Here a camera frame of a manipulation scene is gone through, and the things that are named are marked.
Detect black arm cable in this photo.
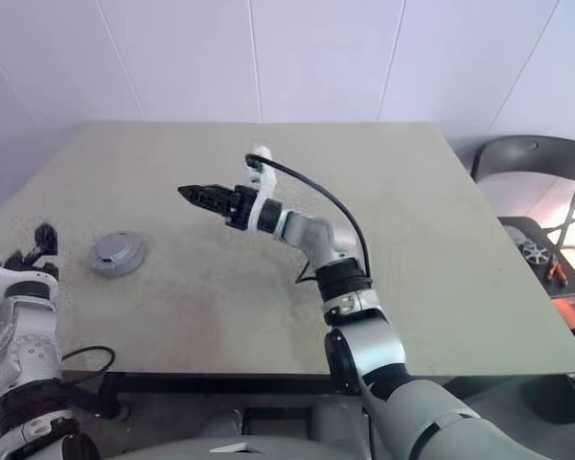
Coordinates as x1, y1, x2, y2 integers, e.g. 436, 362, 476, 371
0, 337, 118, 387
244, 151, 373, 288

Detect small silver spoked wheel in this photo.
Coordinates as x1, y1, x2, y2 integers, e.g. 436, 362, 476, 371
521, 241, 550, 265

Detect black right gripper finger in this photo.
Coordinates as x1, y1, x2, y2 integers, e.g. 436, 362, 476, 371
177, 184, 237, 198
185, 193, 233, 218

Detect grey grinding disc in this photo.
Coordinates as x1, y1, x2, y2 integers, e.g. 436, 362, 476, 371
89, 230, 149, 265

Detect grey robot torso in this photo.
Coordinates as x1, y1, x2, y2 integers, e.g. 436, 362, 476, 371
138, 397, 380, 460

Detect black folding chair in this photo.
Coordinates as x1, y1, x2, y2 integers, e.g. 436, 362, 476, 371
470, 135, 575, 298

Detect black table frame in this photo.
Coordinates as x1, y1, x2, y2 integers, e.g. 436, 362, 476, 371
59, 371, 365, 424

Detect orange handled pliers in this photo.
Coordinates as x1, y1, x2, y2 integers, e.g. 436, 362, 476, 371
545, 256, 569, 288

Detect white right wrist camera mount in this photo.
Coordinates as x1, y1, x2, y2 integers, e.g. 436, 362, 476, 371
241, 142, 279, 236

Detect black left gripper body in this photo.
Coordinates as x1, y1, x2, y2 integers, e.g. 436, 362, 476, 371
3, 247, 58, 277

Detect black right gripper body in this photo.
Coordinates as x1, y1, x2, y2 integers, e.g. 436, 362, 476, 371
222, 184, 261, 232

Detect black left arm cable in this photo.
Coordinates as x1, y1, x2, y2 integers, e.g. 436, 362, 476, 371
0, 337, 118, 387

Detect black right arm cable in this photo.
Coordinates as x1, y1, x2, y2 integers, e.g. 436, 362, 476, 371
244, 151, 373, 288

